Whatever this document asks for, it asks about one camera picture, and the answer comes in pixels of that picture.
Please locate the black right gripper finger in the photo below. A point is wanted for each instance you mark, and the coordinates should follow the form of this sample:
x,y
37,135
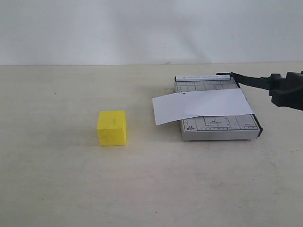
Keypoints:
x,y
288,91

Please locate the white paper sheet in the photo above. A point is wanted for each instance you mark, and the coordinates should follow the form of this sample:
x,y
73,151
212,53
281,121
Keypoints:
x,y
178,106

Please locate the yellow foam cube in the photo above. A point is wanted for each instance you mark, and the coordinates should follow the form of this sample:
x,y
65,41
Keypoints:
x,y
112,128

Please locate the black cutter blade arm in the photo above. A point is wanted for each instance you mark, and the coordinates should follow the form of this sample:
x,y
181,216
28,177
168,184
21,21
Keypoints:
x,y
267,83

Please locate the grey paper cutter base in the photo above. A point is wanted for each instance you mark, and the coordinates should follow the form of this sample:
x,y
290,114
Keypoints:
x,y
243,127

